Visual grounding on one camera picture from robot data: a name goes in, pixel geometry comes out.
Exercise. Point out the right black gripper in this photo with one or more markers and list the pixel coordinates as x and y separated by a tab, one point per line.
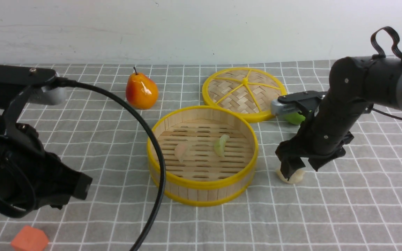
321	137

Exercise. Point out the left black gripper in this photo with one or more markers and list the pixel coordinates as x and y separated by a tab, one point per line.
31	177

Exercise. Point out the white dumpling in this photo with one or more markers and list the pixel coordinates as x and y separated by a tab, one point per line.
294	179

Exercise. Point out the green dumpling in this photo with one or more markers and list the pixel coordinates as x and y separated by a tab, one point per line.
219	145

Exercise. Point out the pink dumpling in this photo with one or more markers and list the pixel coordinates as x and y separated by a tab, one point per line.
181	151

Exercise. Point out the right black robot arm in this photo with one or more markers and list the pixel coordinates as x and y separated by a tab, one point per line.
355	85

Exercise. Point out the woven bamboo steamer lid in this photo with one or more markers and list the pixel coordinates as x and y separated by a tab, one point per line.
246	92

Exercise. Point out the bamboo steamer tray yellow rim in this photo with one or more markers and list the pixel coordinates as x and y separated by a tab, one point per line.
204	179

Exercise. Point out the green toy watermelon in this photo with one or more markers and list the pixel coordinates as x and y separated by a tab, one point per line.
294	118

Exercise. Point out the orange block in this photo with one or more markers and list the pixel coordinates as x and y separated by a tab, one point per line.
30	239

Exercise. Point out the orange pear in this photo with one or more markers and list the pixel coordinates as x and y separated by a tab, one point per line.
141	92

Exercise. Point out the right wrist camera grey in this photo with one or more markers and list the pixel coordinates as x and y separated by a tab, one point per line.
299	102

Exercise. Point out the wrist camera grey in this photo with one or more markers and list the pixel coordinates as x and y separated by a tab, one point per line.
299	102
40	81

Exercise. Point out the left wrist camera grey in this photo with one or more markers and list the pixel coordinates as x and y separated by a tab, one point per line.
40	81

